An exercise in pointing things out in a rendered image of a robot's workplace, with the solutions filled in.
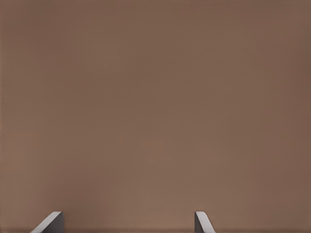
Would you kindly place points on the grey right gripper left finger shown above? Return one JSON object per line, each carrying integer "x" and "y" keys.
{"x": 54, "y": 223}

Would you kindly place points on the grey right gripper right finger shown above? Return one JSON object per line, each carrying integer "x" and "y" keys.
{"x": 201, "y": 223}

